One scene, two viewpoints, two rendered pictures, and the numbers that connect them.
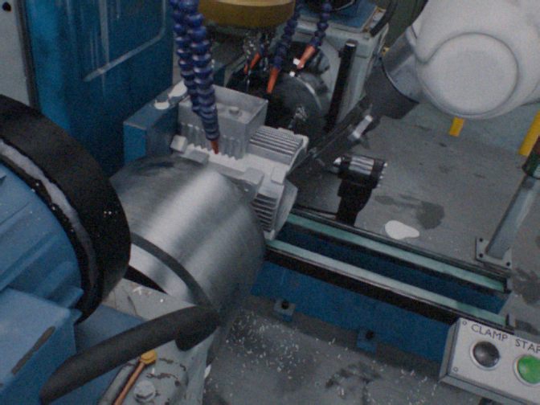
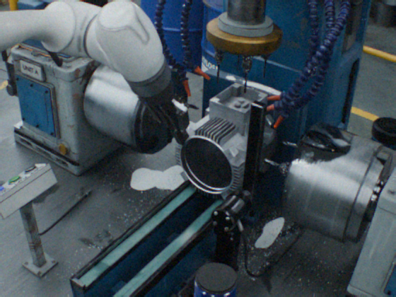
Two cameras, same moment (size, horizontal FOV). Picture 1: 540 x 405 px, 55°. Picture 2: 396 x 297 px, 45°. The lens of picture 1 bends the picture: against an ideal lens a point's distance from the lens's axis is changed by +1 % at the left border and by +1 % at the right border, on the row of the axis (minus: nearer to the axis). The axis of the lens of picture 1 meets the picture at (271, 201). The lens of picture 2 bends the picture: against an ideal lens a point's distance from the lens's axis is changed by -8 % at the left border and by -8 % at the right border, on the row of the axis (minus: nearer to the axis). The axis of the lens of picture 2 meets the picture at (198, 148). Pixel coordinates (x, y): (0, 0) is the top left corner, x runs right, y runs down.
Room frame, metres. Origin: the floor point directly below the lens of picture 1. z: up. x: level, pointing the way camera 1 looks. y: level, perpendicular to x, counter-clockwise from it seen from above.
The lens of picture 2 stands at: (1.08, -0.97, 1.76)
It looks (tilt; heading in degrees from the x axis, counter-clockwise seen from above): 35 degrees down; 110
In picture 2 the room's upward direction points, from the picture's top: 2 degrees clockwise
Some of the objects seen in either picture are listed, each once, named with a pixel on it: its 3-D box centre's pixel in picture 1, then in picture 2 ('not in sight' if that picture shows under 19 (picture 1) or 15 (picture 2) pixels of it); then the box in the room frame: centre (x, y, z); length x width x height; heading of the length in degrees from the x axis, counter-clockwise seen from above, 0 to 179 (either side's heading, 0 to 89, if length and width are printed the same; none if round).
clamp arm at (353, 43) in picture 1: (336, 109); (252, 155); (0.88, -0.09, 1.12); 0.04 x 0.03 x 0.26; 77
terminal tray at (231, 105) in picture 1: (222, 120); (238, 109); (0.79, 0.11, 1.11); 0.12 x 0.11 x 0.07; 76
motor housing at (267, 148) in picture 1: (239, 173); (227, 147); (0.78, 0.07, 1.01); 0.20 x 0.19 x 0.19; 76
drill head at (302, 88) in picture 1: (293, 93); (346, 187); (1.10, -0.01, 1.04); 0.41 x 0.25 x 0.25; 167
